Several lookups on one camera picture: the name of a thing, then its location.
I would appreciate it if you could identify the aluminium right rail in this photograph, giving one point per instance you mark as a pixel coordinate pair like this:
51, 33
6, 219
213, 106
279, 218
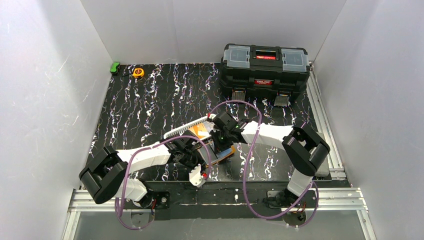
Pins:
321, 120

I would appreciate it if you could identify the grey plastic case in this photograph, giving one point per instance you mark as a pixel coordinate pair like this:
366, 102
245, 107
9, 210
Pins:
324, 169

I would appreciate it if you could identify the yellow tape measure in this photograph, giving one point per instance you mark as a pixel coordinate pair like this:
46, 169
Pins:
138, 72

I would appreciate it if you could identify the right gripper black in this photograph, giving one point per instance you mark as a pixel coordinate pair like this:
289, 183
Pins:
218, 140

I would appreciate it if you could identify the white plastic basket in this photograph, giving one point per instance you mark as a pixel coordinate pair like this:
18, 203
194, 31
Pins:
186, 127

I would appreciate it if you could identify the orange leather card holder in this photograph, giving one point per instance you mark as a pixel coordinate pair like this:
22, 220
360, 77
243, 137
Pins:
216, 157

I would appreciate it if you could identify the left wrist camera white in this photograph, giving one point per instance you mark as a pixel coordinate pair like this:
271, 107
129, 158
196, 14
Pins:
196, 177

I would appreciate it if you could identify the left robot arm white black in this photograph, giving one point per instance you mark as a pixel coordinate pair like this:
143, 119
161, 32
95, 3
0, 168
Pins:
106, 176

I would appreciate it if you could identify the black red toolbox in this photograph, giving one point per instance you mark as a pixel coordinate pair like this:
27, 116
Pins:
278, 74

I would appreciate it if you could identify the green small object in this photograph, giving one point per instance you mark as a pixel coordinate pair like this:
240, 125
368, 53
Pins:
114, 69

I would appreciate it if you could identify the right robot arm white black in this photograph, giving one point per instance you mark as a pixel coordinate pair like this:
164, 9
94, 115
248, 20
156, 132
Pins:
305, 148

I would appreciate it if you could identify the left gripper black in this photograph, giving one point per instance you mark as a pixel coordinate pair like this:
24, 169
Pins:
197, 156

